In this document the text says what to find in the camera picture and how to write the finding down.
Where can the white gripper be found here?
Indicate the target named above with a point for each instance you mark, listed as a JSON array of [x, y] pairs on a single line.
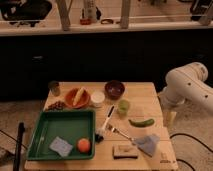
[[169, 113]]

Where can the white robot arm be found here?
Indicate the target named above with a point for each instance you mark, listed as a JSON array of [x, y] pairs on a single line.
[[185, 83]]

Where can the purple bowl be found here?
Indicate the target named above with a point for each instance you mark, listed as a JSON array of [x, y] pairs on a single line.
[[114, 89]]

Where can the orange bowl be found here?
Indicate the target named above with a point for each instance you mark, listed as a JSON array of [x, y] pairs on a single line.
[[83, 102]]

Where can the green plastic cup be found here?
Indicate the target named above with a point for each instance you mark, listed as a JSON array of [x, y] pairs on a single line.
[[123, 107]]

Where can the blue grey cloth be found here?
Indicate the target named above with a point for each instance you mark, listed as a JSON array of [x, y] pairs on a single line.
[[147, 144]]

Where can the brown rectangular block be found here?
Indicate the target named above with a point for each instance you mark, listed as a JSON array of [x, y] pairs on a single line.
[[124, 151]]

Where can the white round container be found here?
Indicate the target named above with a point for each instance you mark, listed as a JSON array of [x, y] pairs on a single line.
[[97, 98]]

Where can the white black dish brush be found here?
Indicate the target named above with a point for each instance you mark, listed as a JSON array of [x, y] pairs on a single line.
[[100, 131]]

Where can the yellow corn cob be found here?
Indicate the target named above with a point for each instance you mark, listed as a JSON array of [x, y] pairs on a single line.
[[78, 95]]

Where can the orange fruit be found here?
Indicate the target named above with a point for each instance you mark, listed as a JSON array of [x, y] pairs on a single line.
[[84, 145]]

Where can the green plastic tray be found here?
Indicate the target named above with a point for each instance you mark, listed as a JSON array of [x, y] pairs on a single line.
[[70, 126]]

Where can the brown grape bunch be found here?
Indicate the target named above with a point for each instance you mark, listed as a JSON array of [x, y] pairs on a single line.
[[59, 105]]

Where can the blue sponge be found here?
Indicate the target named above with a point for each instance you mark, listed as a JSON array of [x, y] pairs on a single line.
[[62, 147]]

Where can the black pole stand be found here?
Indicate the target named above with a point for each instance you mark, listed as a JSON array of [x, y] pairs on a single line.
[[16, 162]]

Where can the black office chair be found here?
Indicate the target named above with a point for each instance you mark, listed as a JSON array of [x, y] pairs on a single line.
[[30, 12]]

